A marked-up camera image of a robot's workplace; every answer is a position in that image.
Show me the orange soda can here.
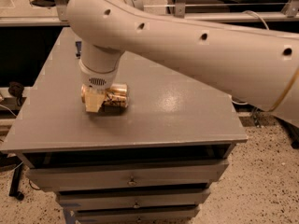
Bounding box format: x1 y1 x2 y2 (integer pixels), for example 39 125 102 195
81 83 129 107

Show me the middle drawer with knob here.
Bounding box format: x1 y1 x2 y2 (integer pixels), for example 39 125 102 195
57 188 210 211

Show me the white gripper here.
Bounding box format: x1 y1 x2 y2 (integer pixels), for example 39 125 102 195
78 61 118 113

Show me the blue snack packet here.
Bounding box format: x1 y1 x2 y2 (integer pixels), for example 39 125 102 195
75 41 81 58

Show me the black office chair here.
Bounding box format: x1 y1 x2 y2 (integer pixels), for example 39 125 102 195
31 0 55 7

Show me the top drawer with knob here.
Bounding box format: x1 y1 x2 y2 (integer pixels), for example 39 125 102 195
27 160 229 191

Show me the grey drawer cabinet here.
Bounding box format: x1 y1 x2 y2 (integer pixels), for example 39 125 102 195
0 27 249 224

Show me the black stand leg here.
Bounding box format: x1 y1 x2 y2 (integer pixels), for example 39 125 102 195
8 163 24 201

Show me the bottom drawer with knob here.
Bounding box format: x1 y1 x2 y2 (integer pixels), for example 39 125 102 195
76 205 199 224

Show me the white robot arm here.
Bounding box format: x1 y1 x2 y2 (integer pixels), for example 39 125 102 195
66 0 299 126

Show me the metal railing frame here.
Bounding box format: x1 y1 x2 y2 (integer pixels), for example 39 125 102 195
0 0 299 30

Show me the drawer with knob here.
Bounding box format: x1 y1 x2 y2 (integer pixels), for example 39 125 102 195
57 188 210 211
76 205 199 224
27 160 229 191

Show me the small black object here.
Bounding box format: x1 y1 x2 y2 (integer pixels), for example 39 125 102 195
8 81 24 106

